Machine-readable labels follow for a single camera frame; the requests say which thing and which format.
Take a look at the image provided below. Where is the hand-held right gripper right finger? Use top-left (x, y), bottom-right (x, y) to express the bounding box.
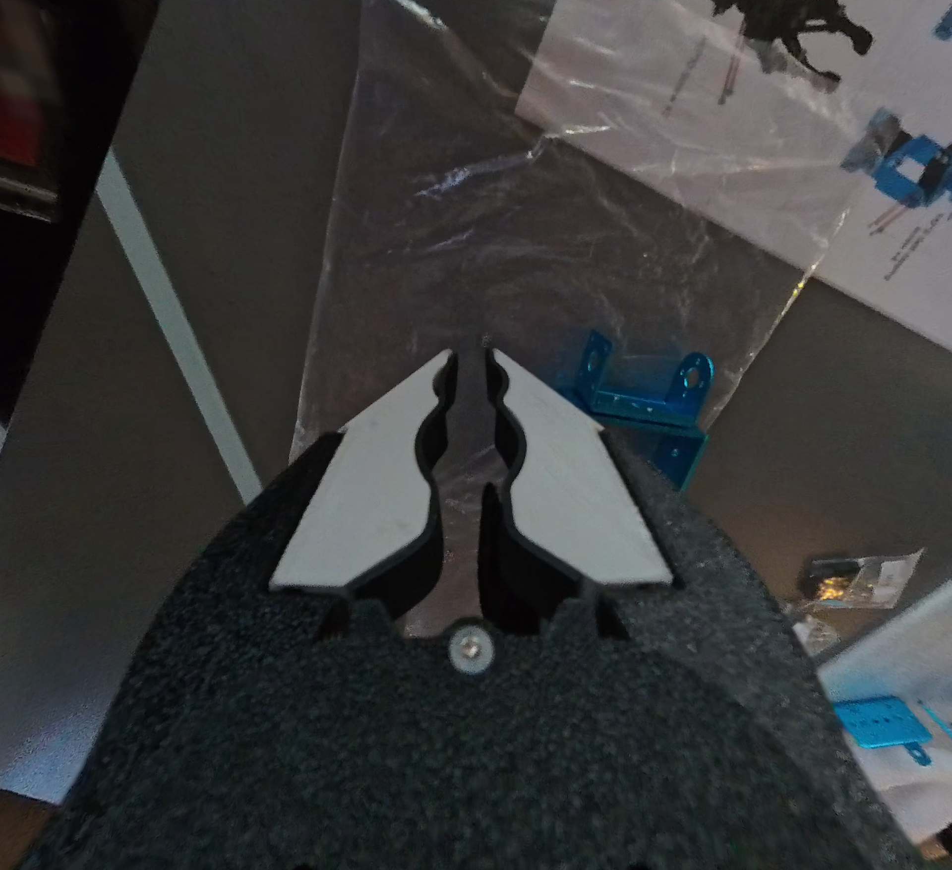
top-left (478, 348), bottom-right (678, 636)

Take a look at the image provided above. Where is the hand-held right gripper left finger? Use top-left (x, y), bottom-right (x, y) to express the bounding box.
top-left (268, 348), bottom-right (458, 621)

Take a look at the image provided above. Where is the small blue flanged metal bracket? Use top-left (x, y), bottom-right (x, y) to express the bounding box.
top-left (576, 330), bottom-right (715, 432)

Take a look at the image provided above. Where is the pile of small screw bags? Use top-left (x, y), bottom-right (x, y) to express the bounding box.
top-left (788, 549), bottom-right (925, 655)

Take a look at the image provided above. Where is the clear plastic bag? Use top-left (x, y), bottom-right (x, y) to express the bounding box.
top-left (286, 0), bottom-right (852, 514)

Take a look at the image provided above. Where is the white paper under plate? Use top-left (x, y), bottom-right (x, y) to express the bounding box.
top-left (817, 580), bottom-right (952, 841)

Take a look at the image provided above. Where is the blue perforated metal plate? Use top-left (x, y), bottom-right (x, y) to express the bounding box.
top-left (833, 695), bottom-right (935, 767)

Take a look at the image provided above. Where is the white printed instruction sheet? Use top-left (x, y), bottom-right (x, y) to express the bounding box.
top-left (517, 0), bottom-right (952, 350)

